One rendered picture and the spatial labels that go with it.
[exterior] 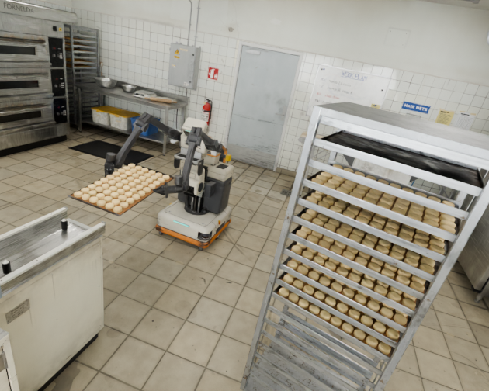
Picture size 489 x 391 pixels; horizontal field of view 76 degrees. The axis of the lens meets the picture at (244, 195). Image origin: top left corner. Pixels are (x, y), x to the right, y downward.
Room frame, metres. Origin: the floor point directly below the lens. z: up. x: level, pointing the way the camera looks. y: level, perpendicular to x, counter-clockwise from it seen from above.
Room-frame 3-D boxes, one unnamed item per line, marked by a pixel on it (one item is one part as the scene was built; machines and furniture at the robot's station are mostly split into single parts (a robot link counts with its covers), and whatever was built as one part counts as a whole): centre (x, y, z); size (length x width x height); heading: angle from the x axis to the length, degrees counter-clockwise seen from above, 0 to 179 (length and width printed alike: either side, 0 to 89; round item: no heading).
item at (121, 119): (5.86, 2.53, 0.36); 0.47 x 0.38 x 0.26; 167
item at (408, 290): (1.14, -0.50, 1.23); 0.64 x 0.03 x 0.03; 62
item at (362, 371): (1.48, -0.68, 0.33); 0.64 x 0.03 x 0.03; 62
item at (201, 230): (3.08, 0.49, 0.16); 0.67 x 0.64 x 0.25; 164
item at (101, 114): (5.94, 2.92, 0.36); 0.47 x 0.39 x 0.26; 166
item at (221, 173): (3.16, 0.47, 0.59); 0.55 x 0.34 x 0.83; 74
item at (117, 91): (5.82, 2.38, 0.49); 1.90 x 0.72 x 0.98; 77
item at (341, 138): (1.31, -0.60, 1.68); 0.60 x 0.40 x 0.02; 62
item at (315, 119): (1.25, -0.22, 0.97); 0.03 x 0.03 x 1.70; 62
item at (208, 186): (2.90, 0.48, 0.61); 0.28 x 0.27 x 0.25; 74
